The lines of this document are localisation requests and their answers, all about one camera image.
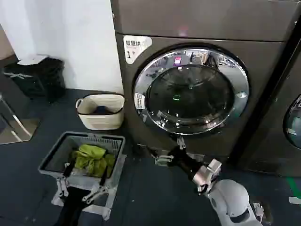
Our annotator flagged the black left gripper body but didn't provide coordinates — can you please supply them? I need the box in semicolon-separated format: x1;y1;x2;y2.
58;186;94;226

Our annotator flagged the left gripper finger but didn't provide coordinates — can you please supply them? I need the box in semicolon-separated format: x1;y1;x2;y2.
82;165;113;204
56;161;77;198

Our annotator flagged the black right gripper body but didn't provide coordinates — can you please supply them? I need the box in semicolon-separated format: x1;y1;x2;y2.
167;146;203;181

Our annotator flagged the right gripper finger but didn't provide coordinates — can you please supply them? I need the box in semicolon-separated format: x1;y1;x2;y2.
154;153;174;166
177;137;188;151

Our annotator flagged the green garment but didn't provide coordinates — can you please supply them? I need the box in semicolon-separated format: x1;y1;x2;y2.
71;144;116;178

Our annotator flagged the grey plastic laundry basket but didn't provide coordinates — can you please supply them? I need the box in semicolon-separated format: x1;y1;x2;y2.
38;130;127;218

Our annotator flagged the round glass dryer door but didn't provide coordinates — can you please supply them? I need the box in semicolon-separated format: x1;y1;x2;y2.
131;43;250;136

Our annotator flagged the white woven basket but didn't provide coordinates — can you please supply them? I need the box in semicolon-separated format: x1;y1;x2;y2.
75;93;126;130

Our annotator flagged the small white door label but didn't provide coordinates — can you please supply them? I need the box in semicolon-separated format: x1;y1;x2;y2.
134;92;146;110

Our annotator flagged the dark blue garment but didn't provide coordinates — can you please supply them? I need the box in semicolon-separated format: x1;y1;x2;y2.
92;105;114;116

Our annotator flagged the white number sticker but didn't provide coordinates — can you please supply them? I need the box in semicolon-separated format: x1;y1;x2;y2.
123;35;153;65

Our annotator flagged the round dryer door with green inside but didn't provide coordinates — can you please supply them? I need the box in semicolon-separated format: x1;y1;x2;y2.
282;94;301;150

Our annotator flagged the grey dryer with number sticker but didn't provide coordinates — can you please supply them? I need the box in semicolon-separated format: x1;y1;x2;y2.
110;0;301;166

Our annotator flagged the white paper sheet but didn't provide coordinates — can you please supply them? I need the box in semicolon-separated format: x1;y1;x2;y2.
16;54;51;65

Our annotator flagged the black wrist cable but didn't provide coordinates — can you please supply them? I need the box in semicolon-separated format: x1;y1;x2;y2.
197;182;212;196

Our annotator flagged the shiny metal base plate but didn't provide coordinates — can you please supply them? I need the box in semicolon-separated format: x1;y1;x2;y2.
0;68;41;145

